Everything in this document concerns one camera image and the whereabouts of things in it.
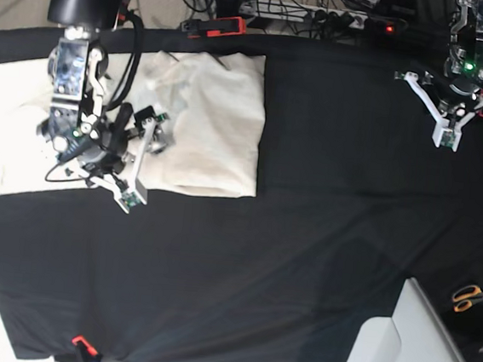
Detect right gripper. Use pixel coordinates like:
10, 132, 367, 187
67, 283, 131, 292
55, 103, 175, 187

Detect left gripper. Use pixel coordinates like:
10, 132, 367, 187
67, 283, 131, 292
428, 72, 483, 121

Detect white T-shirt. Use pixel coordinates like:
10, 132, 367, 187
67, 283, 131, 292
0, 52, 266, 198

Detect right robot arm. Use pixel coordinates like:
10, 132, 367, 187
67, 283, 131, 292
37, 0, 168, 193

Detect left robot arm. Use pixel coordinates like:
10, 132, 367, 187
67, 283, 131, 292
431, 0, 483, 125

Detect black power strip red light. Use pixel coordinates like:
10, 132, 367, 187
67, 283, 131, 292
364, 17, 403, 37

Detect orange black clamp top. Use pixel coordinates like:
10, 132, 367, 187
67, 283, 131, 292
180, 16, 247, 38

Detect black table cloth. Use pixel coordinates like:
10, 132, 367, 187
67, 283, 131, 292
0, 30, 483, 362

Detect white power strip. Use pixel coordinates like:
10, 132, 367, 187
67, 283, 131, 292
239, 0, 369, 30

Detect orange clamp bottom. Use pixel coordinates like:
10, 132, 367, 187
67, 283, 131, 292
71, 335, 102, 362

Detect orange handled scissors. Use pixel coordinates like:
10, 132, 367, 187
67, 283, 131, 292
451, 284, 483, 313

